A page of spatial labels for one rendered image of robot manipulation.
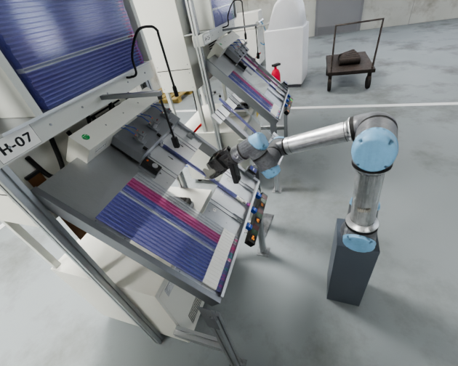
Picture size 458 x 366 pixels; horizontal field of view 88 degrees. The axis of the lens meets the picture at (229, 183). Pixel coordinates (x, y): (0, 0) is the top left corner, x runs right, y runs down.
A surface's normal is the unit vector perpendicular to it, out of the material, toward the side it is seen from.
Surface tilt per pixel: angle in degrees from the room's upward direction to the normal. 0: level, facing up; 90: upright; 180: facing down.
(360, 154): 83
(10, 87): 90
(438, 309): 0
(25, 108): 90
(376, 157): 82
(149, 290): 0
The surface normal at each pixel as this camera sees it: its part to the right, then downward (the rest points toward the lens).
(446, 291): -0.16, -0.77
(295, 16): -0.39, 0.62
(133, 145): 0.52, -0.52
